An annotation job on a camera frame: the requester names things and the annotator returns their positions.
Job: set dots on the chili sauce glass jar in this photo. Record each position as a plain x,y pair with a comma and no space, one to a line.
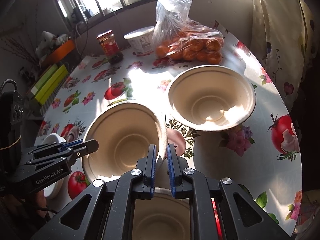
108,43

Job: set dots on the dried branches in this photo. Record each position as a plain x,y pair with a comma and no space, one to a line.
15,46

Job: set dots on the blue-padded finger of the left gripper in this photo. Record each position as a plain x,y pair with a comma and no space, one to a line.
71,151

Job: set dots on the floral curtain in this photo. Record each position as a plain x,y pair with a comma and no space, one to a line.
282,39

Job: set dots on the white plastic tub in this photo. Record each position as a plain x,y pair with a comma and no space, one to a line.
141,40

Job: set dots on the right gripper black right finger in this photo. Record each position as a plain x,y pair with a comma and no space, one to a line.
219,209

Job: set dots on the black power bank device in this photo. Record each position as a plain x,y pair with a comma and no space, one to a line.
12,110

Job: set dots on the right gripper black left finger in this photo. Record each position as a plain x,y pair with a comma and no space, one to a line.
105,210

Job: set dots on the yellow-green boxes stack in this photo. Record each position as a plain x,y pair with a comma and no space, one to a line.
47,83

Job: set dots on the beige paper bowl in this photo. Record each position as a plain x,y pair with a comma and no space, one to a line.
210,98
162,217
124,133

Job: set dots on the person left hand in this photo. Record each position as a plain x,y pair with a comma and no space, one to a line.
42,203

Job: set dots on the floral vegetable print tablecloth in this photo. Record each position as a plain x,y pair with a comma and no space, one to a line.
262,153

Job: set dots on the bag of oranges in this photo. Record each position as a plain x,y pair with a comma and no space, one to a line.
178,37

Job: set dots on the orange tray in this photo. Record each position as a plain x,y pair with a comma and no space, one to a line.
58,54

